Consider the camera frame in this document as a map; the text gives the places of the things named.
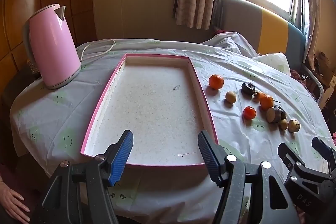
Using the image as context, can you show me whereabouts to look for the small tan round fruit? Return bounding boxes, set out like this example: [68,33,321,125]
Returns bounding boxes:
[278,119,288,131]

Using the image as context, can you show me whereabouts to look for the red cherry tomato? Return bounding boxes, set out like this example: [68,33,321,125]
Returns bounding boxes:
[243,106,256,121]

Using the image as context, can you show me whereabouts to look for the tan round longan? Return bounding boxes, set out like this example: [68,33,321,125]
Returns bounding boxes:
[226,92,237,104]

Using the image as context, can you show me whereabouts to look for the large orange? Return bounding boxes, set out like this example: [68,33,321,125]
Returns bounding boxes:
[209,75,224,90]

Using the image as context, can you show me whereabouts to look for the person's left hand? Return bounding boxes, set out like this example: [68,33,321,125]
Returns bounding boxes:
[0,181,30,223]

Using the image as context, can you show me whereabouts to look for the white patterned tablecloth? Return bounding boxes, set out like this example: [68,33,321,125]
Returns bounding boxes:
[10,33,334,223]

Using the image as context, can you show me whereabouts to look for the small orange carrot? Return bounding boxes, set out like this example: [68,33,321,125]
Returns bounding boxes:
[253,92,265,101]

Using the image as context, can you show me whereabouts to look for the dark round purple fruit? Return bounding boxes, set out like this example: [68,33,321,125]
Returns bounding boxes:
[241,82,256,96]

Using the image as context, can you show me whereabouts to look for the pink-rimmed white tray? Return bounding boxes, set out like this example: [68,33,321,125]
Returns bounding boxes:
[80,53,218,168]

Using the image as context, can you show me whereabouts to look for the grey yellow blue headboard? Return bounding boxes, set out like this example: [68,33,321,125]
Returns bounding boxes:
[216,0,305,71]

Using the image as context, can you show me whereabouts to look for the pink electric kettle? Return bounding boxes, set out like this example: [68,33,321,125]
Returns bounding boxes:
[23,4,81,89]

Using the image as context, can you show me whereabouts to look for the white kettle power cord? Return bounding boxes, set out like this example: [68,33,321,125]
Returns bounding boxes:
[79,38,117,62]

